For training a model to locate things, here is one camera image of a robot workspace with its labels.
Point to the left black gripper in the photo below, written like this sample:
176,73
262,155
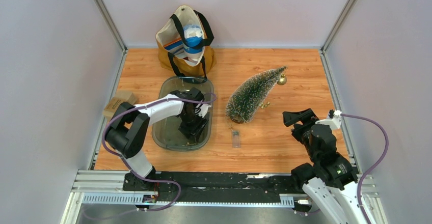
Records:
195,130

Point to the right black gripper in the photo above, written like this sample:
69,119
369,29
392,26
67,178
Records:
305,116

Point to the gold bell ornament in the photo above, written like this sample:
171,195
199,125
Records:
282,80

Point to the gold bead garland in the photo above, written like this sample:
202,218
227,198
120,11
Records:
264,105

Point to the small frosted christmas tree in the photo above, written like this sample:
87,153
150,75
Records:
248,97

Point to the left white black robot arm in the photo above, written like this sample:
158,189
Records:
125,133

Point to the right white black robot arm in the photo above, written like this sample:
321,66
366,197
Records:
329,179

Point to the clear glass tray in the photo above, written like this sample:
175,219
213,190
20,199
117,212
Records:
166,132

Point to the clear plastic battery box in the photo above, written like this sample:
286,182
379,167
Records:
236,142

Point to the cardboard wrapped felt pads pack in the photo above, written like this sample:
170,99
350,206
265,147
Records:
120,97

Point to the yellow canvas tote bag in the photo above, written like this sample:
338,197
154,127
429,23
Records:
170,40

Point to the blue white bottle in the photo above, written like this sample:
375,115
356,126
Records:
193,35

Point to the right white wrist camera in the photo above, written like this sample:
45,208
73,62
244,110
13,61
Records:
333,119

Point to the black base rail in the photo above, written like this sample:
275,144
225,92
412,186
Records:
211,187

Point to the aluminium frame rail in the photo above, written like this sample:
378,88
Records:
105,187

